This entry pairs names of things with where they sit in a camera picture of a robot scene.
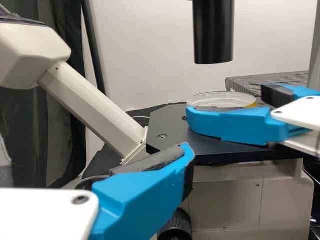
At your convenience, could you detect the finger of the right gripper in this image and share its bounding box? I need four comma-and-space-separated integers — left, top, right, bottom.
185, 104, 296, 147
261, 84, 320, 109

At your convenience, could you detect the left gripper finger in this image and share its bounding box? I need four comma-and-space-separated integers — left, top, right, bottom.
87, 141, 196, 240

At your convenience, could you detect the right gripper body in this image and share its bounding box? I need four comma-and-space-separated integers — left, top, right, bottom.
270, 95, 320, 155

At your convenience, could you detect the petri dish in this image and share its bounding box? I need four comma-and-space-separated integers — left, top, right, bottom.
186, 91, 257, 111

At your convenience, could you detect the cream microscope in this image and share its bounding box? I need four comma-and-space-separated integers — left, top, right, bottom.
0, 0, 320, 240

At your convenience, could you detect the black platform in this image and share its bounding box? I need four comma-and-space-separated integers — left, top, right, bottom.
225, 70, 311, 99

